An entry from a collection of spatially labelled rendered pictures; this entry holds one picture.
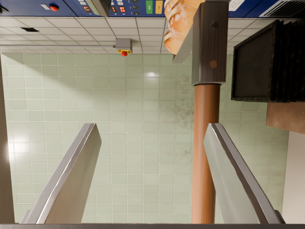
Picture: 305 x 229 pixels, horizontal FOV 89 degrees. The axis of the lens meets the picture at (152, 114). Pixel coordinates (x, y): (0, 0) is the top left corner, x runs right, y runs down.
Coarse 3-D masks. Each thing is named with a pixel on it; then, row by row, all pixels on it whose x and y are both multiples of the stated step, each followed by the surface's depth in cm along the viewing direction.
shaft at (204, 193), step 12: (204, 96) 18; (216, 96) 18; (204, 108) 18; (216, 108) 19; (204, 120) 19; (216, 120) 19; (204, 132) 19; (204, 156) 19; (204, 168) 19; (192, 180) 21; (204, 180) 19; (192, 192) 21; (204, 192) 19; (192, 204) 21; (204, 204) 19; (192, 216) 21; (204, 216) 20
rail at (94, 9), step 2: (86, 0) 41; (88, 0) 41; (90, 0) 40; (88, 2) 42; (90, 2) 41; (92, 2) 41; (88, 4) 43; (90, 4) 42; (92, 4) 42; (90, 6) 43; (92, 6) 43; (94, 6) 43; (92, 8) 44; (94, 8) 44; (92, 10) 46; (94, 10) 45; (96, 10) 45; (94, 12) 46; (96, 12) 46; (98, 12) 46; (96, 14) 47; (98, 14) 47
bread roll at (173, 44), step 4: (168, 32) 36; (164, 36) 38; (168, 36) 36; (172, 36) 35; (168, 40) 36; (172, 40) 36; (176, 40) 35; (180, 40) 35; (164, 44) 39; (168, 44) 37; (172, 44) 36; (176, 44) 36; (180, 44) 36; (168, 48) 39; (172, 48) 38; (176, 48) 37; (172, 52) 40; (176, 52) 39
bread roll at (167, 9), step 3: (168, 0) 36; (171, 0) 35; (174, 0) 35; (177, 0) 34; (165, 3) 37; (168, 3) 36; (171, 3) 35; (174, 3) 35; (165, 6) 37; (168, 6) 36; (171, 6) 36; (165, 9) 38; (168, 9) 37; (165, 12) 38; (168, 12) 37; (168, 15) 38
